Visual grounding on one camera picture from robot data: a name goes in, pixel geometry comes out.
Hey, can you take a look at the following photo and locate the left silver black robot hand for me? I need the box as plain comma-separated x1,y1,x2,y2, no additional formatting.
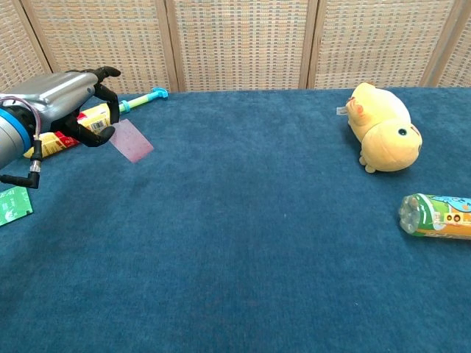
0,65,122,149

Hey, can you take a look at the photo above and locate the red plastic piece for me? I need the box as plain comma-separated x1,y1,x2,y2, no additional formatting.
108,118,155,164

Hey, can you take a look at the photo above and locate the yellow toy water pump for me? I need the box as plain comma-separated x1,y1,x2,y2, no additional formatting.
22,87,169,160

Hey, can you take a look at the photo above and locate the green card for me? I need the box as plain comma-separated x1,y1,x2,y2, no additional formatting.
0,185,34,227

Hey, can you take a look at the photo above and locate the woven folding screen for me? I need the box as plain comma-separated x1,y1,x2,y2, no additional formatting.
0,0,471,100

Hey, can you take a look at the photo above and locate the blue table cloth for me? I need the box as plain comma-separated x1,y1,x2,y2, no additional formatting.
0,87,471,353

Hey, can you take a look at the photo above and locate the yellow plush toy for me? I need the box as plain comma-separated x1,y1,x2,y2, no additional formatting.
336,82,423,174

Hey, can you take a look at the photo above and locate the clear plastic bottle colourful label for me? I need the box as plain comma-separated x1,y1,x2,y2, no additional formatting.
398,193,471,241

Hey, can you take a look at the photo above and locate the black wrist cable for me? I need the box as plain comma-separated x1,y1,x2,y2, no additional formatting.
0,94,46,190

